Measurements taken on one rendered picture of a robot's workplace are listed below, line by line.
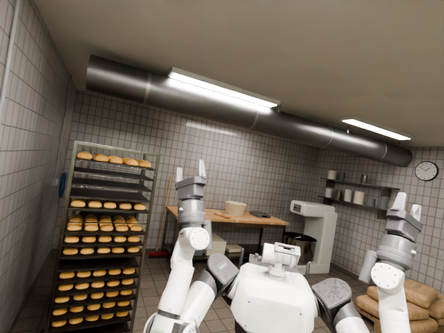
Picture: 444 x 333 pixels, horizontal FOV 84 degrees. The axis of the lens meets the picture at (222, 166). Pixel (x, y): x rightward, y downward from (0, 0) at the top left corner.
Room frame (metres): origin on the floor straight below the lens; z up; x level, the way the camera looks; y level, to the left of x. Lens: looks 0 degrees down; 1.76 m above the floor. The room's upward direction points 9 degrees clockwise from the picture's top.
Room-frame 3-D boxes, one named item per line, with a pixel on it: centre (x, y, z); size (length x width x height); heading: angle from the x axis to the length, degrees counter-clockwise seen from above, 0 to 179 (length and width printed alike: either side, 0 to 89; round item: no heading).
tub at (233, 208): (4.75, -0.37, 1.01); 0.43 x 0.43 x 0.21
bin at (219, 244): (4.49, -0.01, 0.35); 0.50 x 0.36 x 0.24; 27
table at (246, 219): (4.61, -0.27, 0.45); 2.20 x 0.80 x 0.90; 115
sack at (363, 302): (3.42, -2.44, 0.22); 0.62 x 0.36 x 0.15; 121
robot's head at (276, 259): (0.88, -0.24, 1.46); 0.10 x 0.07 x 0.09; 82
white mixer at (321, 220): (4.94, -1.87, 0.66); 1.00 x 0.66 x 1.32; 115
